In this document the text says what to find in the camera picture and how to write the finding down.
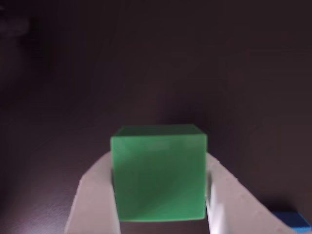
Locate blue cube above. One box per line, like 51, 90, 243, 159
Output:
272, 211, 312, 234

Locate green cube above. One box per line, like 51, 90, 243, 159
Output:
110, 124, 209, 223

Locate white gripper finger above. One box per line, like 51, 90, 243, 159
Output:
64, 151, 121, 234
206, 153, 305, 234

